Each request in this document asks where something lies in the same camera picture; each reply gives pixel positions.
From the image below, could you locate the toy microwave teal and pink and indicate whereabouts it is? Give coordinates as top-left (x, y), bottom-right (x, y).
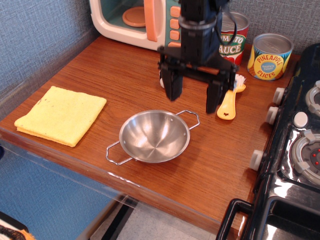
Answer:
top-left (89, 0), bottom-right (182, 50)

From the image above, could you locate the white stove knob middle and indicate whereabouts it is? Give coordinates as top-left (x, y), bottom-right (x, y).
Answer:
top-left (265, 106), bottom-right (279, 125)

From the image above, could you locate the black toy stove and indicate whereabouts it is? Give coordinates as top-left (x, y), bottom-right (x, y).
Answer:
top-left (216, 43), bottom-right (320, 240)

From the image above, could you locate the orange object bottom left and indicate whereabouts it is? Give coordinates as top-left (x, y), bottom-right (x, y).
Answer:
top-left (0, 225), bottom-right (35, 240)

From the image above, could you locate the stainless steel colander bowl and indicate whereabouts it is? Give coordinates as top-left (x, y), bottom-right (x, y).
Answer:
top-left (105, 110), bottom-right (200, 166)

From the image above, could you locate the yellow dish brush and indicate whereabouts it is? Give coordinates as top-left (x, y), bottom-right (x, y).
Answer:
top-left (217, 74), bottom-right (246, 121)

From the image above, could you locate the toy sushi roll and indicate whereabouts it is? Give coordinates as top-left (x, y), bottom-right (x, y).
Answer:
top-left (159, 77), bottom-right (165, 88)

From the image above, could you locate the pineapple slices can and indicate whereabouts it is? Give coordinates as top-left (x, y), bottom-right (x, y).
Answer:
top-left (247, 33), bottom-right (294, 81)

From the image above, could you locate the tomato sauce can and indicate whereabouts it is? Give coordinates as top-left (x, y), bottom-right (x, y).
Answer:
top-left (219, 12), bottom-right (250, 66)

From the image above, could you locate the white stove knob lower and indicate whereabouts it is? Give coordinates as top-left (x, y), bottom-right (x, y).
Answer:
top-left (249, 149), bottom-right (264, 171)

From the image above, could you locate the orange microwave turntable plate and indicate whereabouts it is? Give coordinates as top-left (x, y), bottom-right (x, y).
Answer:
top-left (122, 6), bottom-right (146, 28)

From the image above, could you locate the white stove knob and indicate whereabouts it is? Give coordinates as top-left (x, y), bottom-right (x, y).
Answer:
top-left (265, 106), bottom-right (279, 125)
top-left (249, 149), bottom-right (264, 171)
top-left (272, 87), bottom-right (286, 105)

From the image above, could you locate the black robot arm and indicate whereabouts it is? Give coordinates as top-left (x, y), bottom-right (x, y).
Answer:
top-left (157, 0), bottom-right (238, 114)

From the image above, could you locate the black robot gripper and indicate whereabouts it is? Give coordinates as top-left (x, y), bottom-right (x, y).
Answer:
top-left (157, 17), bottom-right (237, 114)

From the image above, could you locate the yellow folded towel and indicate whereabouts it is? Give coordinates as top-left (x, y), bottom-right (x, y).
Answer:
top-left (14, 86), bottom-right (107, 148)

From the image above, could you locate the white stove knob upper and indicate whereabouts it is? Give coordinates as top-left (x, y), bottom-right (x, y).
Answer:
top-left (272, 87), bottom-right (286, 105)

